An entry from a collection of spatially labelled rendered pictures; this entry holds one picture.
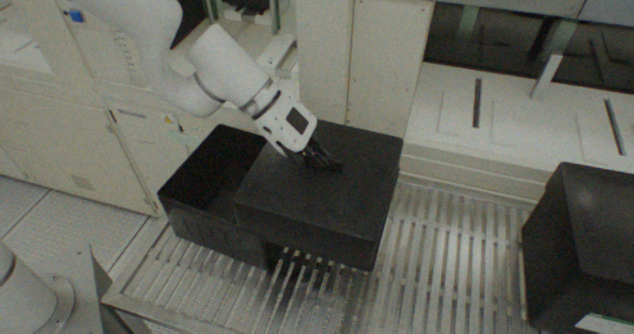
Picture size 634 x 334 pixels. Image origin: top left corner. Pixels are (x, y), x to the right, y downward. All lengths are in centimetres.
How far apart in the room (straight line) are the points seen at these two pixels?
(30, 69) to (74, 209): 88
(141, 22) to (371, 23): 53
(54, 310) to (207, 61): 68
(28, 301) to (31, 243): 134
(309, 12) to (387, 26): 18
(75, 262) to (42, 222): 126
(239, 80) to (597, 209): 74
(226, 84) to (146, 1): 18
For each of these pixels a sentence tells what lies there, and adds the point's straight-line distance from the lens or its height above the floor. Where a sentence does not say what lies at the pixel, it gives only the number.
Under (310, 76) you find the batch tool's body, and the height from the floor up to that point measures 107.
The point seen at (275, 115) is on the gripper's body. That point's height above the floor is 119.
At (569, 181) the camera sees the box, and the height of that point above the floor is 101.
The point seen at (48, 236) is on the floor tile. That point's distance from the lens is 237.
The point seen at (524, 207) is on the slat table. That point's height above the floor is 76.
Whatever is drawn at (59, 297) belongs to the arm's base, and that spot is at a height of 77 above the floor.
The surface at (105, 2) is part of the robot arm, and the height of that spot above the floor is 142.
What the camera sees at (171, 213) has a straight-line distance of 104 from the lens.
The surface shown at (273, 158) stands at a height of 106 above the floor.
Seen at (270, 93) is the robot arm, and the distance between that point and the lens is 73.
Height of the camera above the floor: 166
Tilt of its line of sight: 46 degrees down
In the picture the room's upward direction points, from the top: straight up
